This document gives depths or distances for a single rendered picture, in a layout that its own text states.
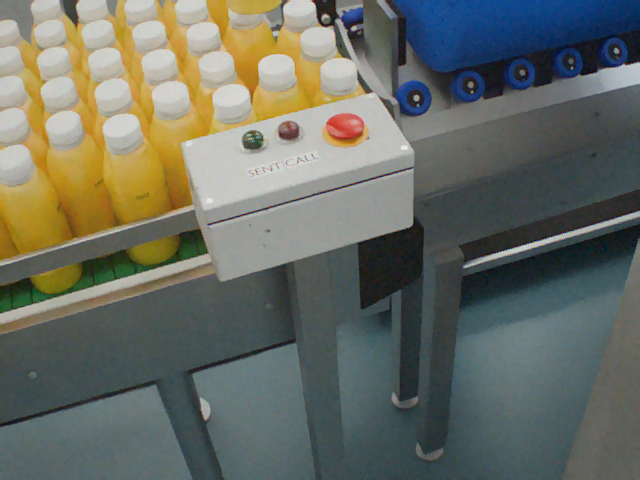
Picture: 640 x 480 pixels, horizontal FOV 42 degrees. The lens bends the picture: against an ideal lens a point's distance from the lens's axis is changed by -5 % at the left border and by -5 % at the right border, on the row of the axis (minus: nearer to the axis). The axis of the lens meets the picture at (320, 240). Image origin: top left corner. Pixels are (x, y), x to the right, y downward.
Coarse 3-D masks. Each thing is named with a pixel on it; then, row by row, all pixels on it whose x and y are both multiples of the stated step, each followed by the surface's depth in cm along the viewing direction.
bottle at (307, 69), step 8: (336, 48) 98; (304, 56) 97; (328, 56) 97; (336, 56) 98; (296, 64) 99; (304, 64) 98; (312, 64) 97; (320, 64) 97; (296, 72) 99; (304, 72) 98; (312, 72) 97; (304, 80) 98; (312, 80) 98; (320, 80) 98; (312, 88) 98; (312, 96) 99
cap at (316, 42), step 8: (304, 32) 97; (312, 32) 97; (320, 32) 97; (328, 32) 97; (304, 40) 96; (312, 40) 96; (320, 40) 96; (328, 40) 96; (304, 48) 97; (312, 48) 96; (320, 48) 96; (328, 48) 96; (312, 56) 97; (320, 56) 96
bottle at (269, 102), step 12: (264, 84) 94; (288, 84) 94; (300, 84) 96; (264, 96) 94; (276, 96) 94; (288, 96) 94; (300, 96) 95; (264, 108) 95; (276, 108) 94; (288, 108) 94; (300, 108) 95
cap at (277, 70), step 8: (272, 56) 94; (280, 56) 94; (288, 56) 94; (264, 64) 93; (272, 64) 93; (280, 64) 93; (288, 64) 93; (264, 72) 92; (272, 72) 92; (280, 72) 92; (288, 72) 92; (264, 80) 93; (272, 80) 93; (280, 80) 93; (288, 80) 93
